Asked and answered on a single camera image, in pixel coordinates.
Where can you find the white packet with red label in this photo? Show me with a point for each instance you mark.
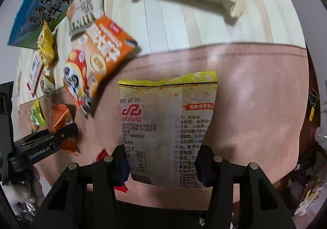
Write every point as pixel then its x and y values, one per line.
pixel 35 73

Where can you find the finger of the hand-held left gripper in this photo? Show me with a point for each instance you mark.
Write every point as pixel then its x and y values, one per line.
pixel 67 130
pixel 33 137

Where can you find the red snack packet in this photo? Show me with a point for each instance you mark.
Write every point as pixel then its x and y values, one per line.
pixel 102 155

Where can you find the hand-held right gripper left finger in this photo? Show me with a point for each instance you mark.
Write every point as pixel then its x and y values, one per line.
pixel 124 167

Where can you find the small green yellow packet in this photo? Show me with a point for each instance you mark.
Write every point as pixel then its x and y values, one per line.
pixel 37 115

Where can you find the yellow white biscuit packet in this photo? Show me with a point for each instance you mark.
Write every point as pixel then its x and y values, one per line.
pixel 163 116

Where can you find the striped pink blanket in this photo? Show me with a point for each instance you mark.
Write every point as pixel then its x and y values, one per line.
pixel 255 91

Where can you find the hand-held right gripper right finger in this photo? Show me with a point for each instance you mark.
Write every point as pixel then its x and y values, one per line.
pixel 202 165

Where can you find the beige snack packet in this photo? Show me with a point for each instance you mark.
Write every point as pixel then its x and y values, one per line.
pixel 85 6

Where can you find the small white candy packet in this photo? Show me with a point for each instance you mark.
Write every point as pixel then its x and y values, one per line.
pixel 48 86

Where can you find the yellow paper tag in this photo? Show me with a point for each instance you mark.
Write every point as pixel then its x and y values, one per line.
pixel 311 112

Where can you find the white cloth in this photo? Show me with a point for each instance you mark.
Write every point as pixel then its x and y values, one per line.
pixel 18 193

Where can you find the small yellow snack packet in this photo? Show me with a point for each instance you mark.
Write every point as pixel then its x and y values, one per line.
pixel 46 45

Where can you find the orange panda biscuit bag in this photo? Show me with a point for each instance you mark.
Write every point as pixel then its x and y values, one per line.
pixel 102 55

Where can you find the small orange snack packet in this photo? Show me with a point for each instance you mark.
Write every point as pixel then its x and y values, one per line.
pixel 61 116

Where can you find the pile of clutter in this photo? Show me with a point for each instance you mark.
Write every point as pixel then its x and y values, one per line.
pixel 309 188

